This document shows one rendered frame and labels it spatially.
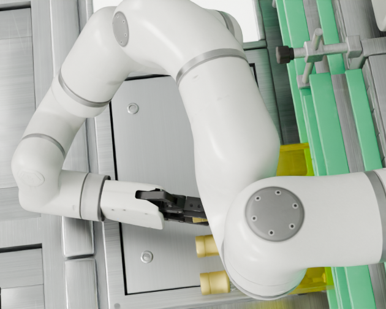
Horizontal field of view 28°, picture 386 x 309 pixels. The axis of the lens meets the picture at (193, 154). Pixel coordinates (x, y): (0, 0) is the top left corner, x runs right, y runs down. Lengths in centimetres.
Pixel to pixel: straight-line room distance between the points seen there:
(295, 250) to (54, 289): 70
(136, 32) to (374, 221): 34
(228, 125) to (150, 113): 64
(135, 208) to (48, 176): 14
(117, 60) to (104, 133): 41
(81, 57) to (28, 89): 50
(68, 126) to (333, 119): 41
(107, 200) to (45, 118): 16
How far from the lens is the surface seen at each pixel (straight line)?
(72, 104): 108
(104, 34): 101
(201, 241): 119
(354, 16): 132
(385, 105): 115
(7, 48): 158
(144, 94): 144
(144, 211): 118
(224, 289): 119
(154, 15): 88
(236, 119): 80
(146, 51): 90
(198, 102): 82
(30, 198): 123
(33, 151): 117
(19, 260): 142
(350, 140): 114
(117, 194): 119
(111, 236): 135
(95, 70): 104
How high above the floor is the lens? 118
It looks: 1 degrees down
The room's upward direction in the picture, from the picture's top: 96 degrees counter-clockwise
